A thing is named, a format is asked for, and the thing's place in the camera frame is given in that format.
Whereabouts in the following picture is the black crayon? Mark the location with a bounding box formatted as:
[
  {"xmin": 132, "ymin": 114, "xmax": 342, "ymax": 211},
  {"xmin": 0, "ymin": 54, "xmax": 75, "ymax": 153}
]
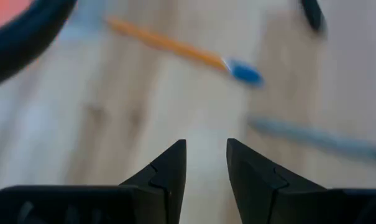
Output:
[{"xmin": 300, "ymin": 0, "xmax": 328, "ymax": 34}]

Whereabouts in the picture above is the grey crayon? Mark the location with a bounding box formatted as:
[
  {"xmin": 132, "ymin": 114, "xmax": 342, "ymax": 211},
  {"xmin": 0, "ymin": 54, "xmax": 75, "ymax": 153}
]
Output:
[{"xmin": 247, "ymin": 115, "xmax": 376, "ymax": 166}]

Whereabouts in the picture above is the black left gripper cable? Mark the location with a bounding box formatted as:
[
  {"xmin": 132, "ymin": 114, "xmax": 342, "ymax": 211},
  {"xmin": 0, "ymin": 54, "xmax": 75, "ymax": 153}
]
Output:
[{"xmin": 0, "ymin": 0, "xmax": 79, "ymax": 90}]

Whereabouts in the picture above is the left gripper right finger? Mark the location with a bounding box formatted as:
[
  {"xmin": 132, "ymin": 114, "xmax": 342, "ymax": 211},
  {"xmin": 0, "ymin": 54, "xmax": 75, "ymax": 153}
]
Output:
[{"xmin": 226, "ymin": 138, "xmax": 376, "ymax": 224}]

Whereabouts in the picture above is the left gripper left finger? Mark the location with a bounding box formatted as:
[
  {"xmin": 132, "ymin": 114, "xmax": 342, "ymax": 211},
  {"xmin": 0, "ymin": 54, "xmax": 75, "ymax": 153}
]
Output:
[{"xmin": 0, "ymin": 139, "xmax": 187, "ymax": 224}]

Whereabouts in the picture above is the orange pencil blue cap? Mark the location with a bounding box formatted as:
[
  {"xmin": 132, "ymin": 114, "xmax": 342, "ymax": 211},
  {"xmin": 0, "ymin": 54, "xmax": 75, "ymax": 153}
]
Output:
[{"xmin": 105, "ymin": 15, "xmax": 265, "ymax": 88}]

